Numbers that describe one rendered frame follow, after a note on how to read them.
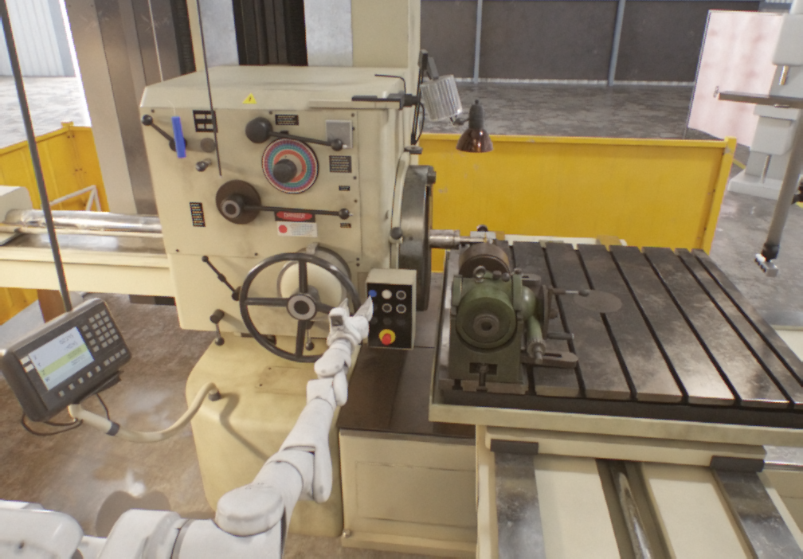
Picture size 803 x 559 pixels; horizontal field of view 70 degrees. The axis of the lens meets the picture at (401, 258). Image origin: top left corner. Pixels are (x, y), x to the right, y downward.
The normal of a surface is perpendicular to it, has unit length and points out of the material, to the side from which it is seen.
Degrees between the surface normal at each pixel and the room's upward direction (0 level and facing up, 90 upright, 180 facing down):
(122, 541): 7
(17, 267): 90
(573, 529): 0
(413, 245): 73
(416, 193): 36
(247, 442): 90
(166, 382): 0
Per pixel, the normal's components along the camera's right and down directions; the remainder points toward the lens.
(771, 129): -0.68, 0.31
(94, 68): -0.11, 0.42
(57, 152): 0.99, 0.04
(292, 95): -0.08, -0.35
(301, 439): -0.11, -0.86
